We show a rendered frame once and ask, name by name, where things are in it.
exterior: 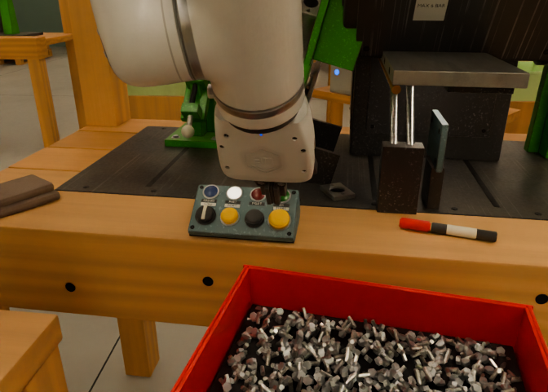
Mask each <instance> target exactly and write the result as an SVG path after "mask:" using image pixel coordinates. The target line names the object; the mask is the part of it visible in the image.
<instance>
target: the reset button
mask: <svg viewBox="0 0 548 392"><path fill-rule="evenodd" d="M220 217H221V219H222V221H223V222H224V223H226V224H233V223H234V222H235V221H236V220H237V219H238V213H237V211H236V210H235V209H234V208H230V207H229V208H226V209H224V210H223V211H222V213H221V215H220Z"/></svg>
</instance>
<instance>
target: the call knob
mask: <svg viewBox="0 0 548 392"><path fill-rule="evenodd" d="M196 218H197V220H198V221H199V222H201V223H208V222H210V221H211V220H212V219H213V218H214V210H213V209H212V208H211V207H210V206H208V205H203V206H201V207H199V208H198V209H197V211H196Z"/></svg>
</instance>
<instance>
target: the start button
mask: <svg viewBox="0 0 548 392"><path fill-rule="evenodd" d="M268 220H269V223H270V225H271V226H272V227H273V228H275V229H283V228H285V227H287V226H288V225H289V214H288V213H287V212H286V211H285V210H283V209H275V210H273V211H272V212H271V213H270V214H269V217H268Z"/></svg>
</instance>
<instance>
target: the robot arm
mask: <svg viewBox="0 0 548 392"><path fill-rule="evenodd" d="M90 1H91V7H92V11H93V13H94V17H95V22H96V25H97V32H98V34H99V36H100V39H101V42H102V45H103V48H104V54H105V57H107V59H108V62H109V64H110V66H111V68H112V70H113V71H114V73H115V74H116V75H117V77H119V78H120V79H121V80H122V81H123V82H125V83H126V84H128V85H131V86H138V87H150V86H163V85H169V84H175V83H180V82H185V81H195V80H207V81H210V83H211V84H209V85H208V87H207V95H208V98H209V99H214V100H215V101H216V103H217V104H216V105H215V109H214V129H215V138H216V143H217V149H218V154H219V162H220V165H221V169H222V171H223V172H224V174H226V175H227V176H228V177H230V178H234V179H240V180H252V181H255V183H256V185H258V186H260V188H261V192H262V195H266V199H267V204H268V205H271V204H273V201H274V204H276V205H280V204H281V196H286V192H287V183H302V182H306V181H308V180H309V179H311V178H312V175H313V174H316V173H317V167H318V163H317V160H316V158H315V151H314V149H315V147H316V141H315V131H314V125H313V120H312V113H311V109H310V106H309V103H308V101H307V97H306V95H305V86H304V67H303V24H302V1H301V0H90Z"/></svg>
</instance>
